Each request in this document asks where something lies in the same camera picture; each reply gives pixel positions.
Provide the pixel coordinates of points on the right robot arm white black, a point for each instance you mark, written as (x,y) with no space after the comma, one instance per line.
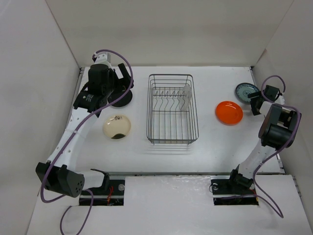
(277,132)

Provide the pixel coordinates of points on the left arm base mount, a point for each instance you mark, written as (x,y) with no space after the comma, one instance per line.
(113,195)

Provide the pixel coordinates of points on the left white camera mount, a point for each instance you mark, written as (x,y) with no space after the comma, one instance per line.
(102,58)

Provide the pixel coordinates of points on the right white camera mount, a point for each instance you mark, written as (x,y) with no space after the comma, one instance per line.
(280,100)

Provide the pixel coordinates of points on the cream plate with flower pattern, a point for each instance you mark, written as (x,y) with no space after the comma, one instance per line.
(117,126)

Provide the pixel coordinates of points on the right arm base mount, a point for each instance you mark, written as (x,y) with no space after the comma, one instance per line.
(230,194)

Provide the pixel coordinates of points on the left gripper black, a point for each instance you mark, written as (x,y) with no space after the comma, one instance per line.
(126,79)

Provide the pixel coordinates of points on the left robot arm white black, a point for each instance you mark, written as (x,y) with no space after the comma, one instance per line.
(59,173)

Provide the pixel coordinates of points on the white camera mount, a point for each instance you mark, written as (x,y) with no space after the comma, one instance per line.
(280,100)
(102,58)

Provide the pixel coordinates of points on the black round plate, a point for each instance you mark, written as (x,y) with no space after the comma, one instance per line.
(116,94)

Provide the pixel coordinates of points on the blue patterned ceramic plate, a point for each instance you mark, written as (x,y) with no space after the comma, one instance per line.
(243,90)

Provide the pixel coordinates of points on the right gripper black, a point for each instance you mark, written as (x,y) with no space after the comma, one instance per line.
(253,101)

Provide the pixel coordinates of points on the grey wire dish rack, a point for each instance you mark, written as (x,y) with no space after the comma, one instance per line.
(166,123)

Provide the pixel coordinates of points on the clear glass plate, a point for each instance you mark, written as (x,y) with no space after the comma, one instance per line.
(185,98)

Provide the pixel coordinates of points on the orange round plate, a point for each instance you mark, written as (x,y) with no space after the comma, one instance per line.
(229,112)

